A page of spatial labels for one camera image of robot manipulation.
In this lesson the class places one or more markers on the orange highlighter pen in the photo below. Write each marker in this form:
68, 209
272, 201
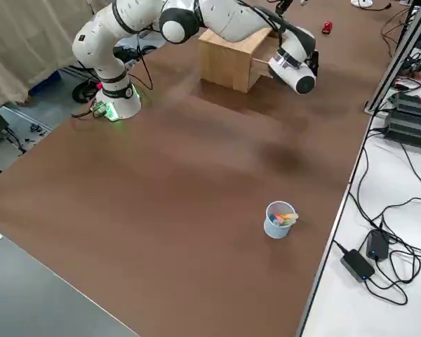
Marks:
284, 215

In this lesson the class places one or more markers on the yellow highlighter pen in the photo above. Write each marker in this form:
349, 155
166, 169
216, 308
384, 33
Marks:
291, 217

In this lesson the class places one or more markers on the aluminium frame post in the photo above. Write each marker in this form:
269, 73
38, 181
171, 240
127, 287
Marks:
397, 59

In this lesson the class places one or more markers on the clear plastic pen cup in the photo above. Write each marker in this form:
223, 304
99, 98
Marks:
275, 231

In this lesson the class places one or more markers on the black power supply box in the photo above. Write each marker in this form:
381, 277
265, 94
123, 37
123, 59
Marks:
414, 105
410, 131

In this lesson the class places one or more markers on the red toy car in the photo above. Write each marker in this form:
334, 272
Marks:
328, 27

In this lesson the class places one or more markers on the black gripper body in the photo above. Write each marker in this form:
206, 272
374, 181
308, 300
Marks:
286, 3

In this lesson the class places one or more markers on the white desk lamp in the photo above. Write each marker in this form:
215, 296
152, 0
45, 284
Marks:
362, 3

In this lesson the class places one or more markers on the black power adapter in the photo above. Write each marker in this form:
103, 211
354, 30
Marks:
377, 245
358, 267

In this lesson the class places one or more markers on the wooden cabinet drawer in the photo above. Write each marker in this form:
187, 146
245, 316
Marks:
259, 72

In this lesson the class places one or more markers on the wooden cabinet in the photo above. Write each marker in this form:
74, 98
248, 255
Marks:
224, 66

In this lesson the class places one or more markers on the beige curtain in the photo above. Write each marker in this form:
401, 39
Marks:
21, 42

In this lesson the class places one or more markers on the blue storage box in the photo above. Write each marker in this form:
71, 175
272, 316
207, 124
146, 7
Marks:
47, 84

